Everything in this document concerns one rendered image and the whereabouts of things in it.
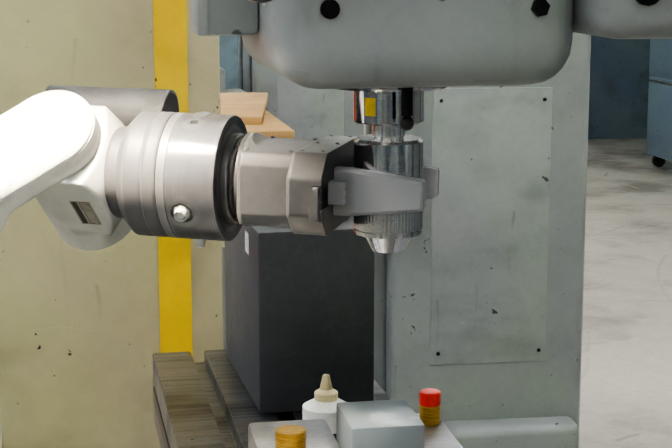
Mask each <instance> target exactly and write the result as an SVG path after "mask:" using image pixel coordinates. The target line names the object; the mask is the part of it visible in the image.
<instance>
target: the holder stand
mask: <svg viewBox="0 0 672 448"><path fill-rule="evenodd" d="M374 294H375V252H374V251H372V249H371V247H370V245H369V243H368V241H367V239H366V237H362V236H359V235H356V234H355V233H354V216H351V217H350V218H348V219H347V220H346V221H344V222H343V223H342V224H341V225H339V226H338V227H337V228H336V229H334V230H333V231H332V232H330V233H329V234H328V235H327V236H321V235H307V234H294V233H293V232H292V230H291V229H289V228H288V227H275V226H258V225H254V226H244V225H242V227H241V229H240V231H239V233H238V235H237V236H236V237H235V238H234V239H233V240H231V241H225V304H226V354H227V356H228V358H229V360H230V361H231V363H232V365H233V367H234V368H235V370H236V372H237V374H238V375H239V377H240V379H241V381H242V382H243V384H244V386H245V388H246V390H247V391H248V393H249V395H250V397H251V398H252V400H253V402H254V404H255V405H256V407H257V409H258V411H259V412H260V413H262V414H264V413H278V412H291V411H303V408H302V406H303V404H304V403H305V402H307V401H309V400H311V399H313V398H314V392H315V391H316V390H317V389H319V388H320V385H321V380H322V376H323V374H329V375H330V379H331V383H332V387H333V389H335V390H337V391H338V398H339V399H341V400H343V401H345V402H359V401H374Z"/></svg>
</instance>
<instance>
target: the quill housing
mask: <svg viewBox="0 0 672 448"><path fill-rule="evenodd" d="M572 34H573V0H272V1H270V2H267V3H259V30H258V32H257V34H254V35H242V41H243V44H244V46H245V48H246V50H247V52H248V54H249V55H250V56H251V57H252V58H253V59H254V60H255V61H256V62H257V63H259V64H261V65H263V66H265V67H267V68H268V69H270V70H272V71H274V72H276V73H278V74H279V75H281V76H283V77H285V78H287V79H289V80H290V81H292V82H294V83H296V84H298V85H300V86H302V87H306V88H313V89H353V88H404V87H455V86H506V85H530V84H535V83H540V82H544V81H546V80H548V79H550V78H551V77H553V76H555V75H556V74H557V73H558V72H559V71H560V70H561V69H562V68H563V67H564V65H565V63H566V61H567V59H568V57H569V55H570V50H571V45H572Z"/></svg>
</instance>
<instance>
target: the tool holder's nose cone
mask: <svg viewBox="0 0 672 448"><path fill-rule="evenodd" d="M366 239H367V241H368V243H369V245H370V247H371V249H372V251H374V252H379V253H398V252H402V251H404V249H405V247H406V245H407V243H408V241H409V240H410V238H404V239H374V238H367V237H366Z"/></svg>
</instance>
